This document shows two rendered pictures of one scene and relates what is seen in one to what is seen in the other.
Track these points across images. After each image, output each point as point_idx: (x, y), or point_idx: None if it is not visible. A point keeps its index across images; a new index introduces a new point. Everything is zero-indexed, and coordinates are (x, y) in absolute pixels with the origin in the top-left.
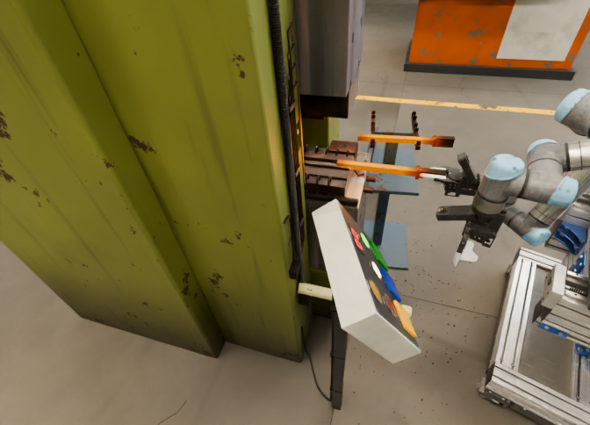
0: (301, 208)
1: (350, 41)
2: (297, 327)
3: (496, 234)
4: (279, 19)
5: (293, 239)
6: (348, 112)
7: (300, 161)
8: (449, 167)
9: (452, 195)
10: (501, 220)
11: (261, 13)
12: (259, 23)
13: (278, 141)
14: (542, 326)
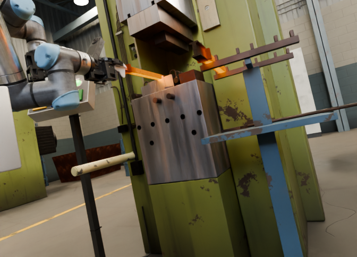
0: (132, 93)
1: None
2: (134, 193)
3: (26, 70)
4: (103, 2)
5: (120, 105)
6: (131, 32)
7: (137, 66)
8: (115, 59)
9: (99, 83)
10: (26, 59)
11: (101, 3)
12: (100, 6)
13: (111, 47)
14: None
